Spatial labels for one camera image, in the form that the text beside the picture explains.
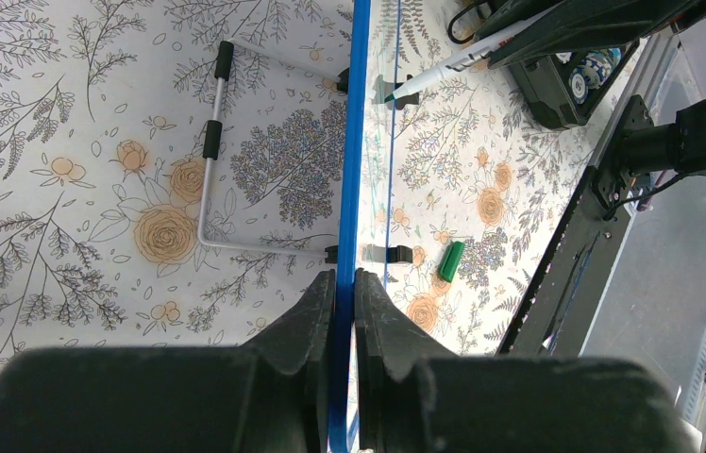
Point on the green marker cap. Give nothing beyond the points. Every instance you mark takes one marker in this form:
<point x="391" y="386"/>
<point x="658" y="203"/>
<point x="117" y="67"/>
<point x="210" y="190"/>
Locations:
<point x="450" y="262"/>

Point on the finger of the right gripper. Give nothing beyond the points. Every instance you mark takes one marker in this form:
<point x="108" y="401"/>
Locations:
<point x="576" y="25"/>

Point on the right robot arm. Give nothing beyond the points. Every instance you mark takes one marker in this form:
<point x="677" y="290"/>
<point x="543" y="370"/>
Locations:
<point x="680" y="146"/>

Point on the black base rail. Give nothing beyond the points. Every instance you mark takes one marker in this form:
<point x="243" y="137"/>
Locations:
<point x="558" y="308"/>

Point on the blue framed whiteboard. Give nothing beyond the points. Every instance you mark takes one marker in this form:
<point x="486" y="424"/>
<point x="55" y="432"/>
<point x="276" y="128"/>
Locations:
<point x="353" y="156"/>

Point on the white marker pen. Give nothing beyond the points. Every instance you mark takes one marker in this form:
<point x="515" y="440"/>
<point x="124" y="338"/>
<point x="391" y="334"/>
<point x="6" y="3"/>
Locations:
<point x="461" y="61"/>

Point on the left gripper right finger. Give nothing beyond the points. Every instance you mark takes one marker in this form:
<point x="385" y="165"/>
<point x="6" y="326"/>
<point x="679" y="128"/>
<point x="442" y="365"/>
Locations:
<point x="415" y="395"/>

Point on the black open case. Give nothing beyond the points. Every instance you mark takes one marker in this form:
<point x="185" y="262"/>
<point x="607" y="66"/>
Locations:
<point x="563" y="89"/>

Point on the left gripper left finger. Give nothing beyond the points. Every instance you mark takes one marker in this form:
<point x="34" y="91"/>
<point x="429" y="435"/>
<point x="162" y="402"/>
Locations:
<point x="117" y="399"/>

